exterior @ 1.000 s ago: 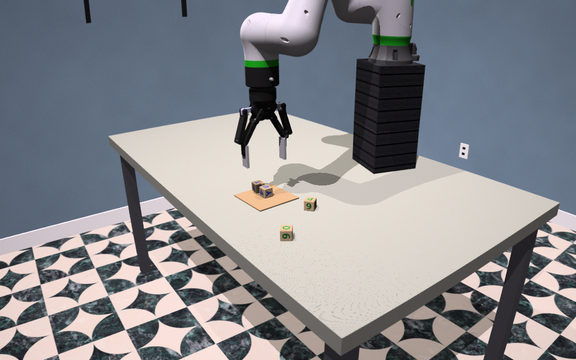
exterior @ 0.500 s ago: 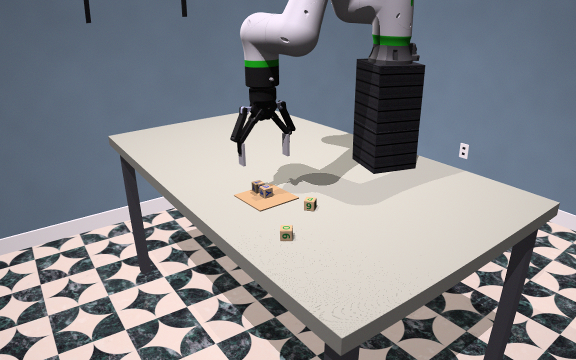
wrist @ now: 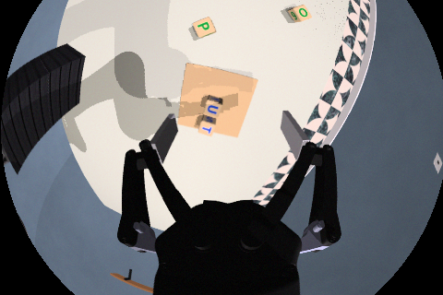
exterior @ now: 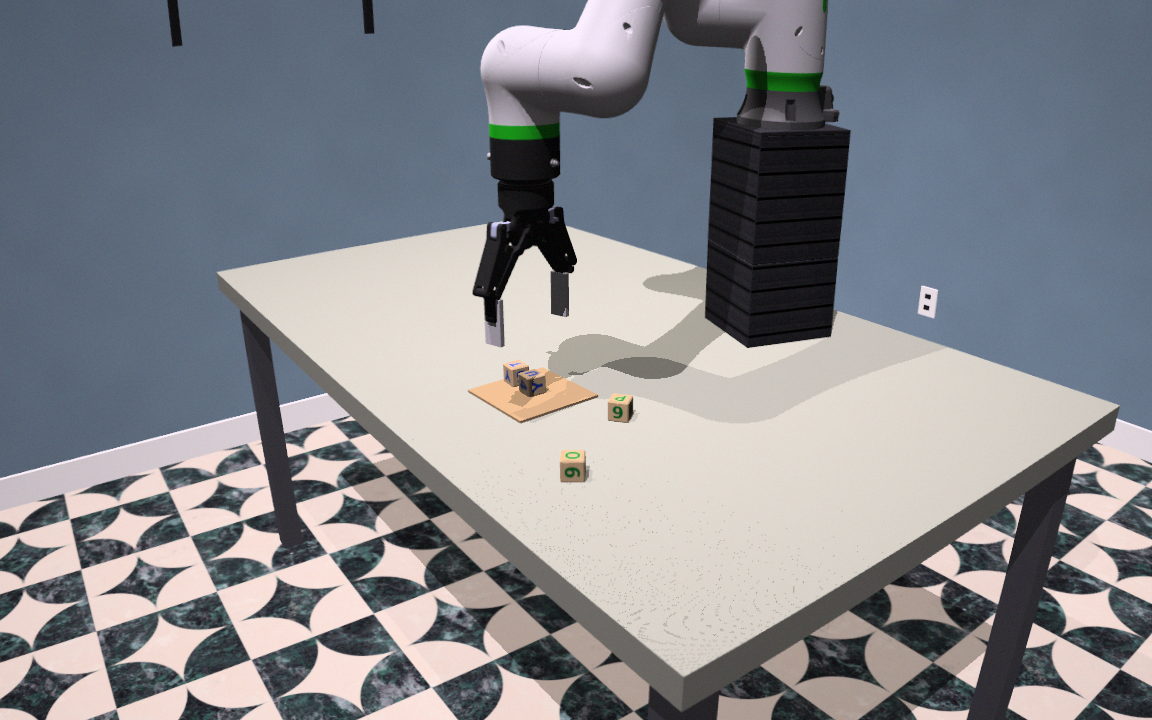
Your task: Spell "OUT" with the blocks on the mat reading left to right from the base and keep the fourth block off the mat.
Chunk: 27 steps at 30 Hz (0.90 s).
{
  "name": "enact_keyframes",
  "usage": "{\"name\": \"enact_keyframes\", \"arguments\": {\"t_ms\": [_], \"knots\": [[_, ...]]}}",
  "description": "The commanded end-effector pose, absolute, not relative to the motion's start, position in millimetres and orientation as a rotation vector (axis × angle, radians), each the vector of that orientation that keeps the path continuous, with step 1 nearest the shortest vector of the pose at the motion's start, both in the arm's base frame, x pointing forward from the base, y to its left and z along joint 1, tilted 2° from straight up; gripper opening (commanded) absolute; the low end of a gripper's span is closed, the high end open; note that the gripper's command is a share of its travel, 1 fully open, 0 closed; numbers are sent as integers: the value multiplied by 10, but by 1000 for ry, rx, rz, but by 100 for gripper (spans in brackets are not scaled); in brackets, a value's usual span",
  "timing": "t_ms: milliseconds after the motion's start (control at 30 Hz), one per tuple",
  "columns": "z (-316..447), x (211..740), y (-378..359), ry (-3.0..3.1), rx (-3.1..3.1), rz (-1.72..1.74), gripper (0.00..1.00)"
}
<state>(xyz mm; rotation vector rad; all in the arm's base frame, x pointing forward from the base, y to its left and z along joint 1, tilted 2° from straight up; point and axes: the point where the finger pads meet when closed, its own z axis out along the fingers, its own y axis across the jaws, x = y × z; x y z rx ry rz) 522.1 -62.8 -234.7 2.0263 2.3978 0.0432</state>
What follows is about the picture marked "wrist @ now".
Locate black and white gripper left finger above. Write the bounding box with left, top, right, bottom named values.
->
left=117, top=113, right=214, bottom=254

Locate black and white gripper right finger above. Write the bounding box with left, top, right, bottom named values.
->
left=241, top=111, right=341, bottom=254

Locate peach flat mat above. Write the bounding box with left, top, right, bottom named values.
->
left=178, top=63, right=258, bottom=137

